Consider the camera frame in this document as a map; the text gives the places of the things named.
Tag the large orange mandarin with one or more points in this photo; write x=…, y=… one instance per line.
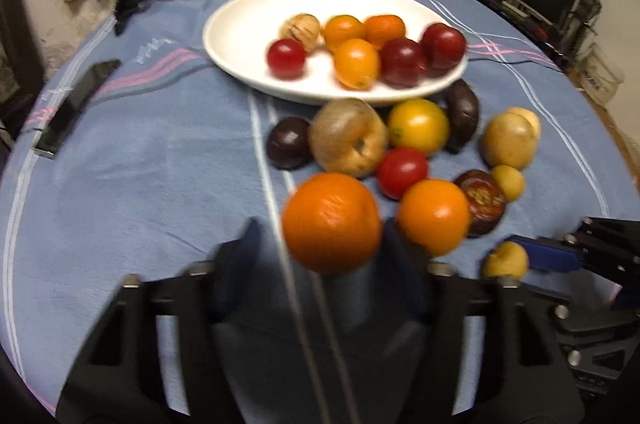
x=330, y=221

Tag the green-yellow orange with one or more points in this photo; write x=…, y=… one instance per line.
x=418, y=126

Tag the small yellow longan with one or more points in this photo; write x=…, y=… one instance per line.
x=504, y=260
x=507, y=183

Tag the white plastic basket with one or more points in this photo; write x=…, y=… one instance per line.
x=602, y=76

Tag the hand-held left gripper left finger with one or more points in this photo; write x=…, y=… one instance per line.
x=235, y=264

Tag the white oval plate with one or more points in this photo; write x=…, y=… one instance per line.
x=240, y=29

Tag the dark purple plum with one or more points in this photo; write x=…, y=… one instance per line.
x=287, y=143

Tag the dimpled orange mandarin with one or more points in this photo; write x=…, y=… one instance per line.
x=384, y=29

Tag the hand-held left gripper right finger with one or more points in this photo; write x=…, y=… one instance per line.
x=400, y=264

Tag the yellow passion fruit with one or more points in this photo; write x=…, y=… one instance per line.
x=507, y=141
x=531, y=120

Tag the brown scarred mangosteen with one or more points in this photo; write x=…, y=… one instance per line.
x=480, y=201

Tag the small smooth orange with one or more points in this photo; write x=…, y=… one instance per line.
x=434, y=216
x=342, y=31
x=356, y=63

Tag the black smartphone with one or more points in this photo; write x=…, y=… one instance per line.
x=75, y=104

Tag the blue striped tablecloth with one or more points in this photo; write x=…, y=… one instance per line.
x=150, y=204

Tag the dark purple passion fruit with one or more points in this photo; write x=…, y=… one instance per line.
x=462, y=114

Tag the red cherry tomato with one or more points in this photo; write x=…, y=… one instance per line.
x=402, y=171
x=286, y=58

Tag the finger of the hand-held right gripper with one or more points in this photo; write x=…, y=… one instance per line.
x=550, y=254
x=590, y=320

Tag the red plum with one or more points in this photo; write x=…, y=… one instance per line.
x=444, y=46
x=402, y=61

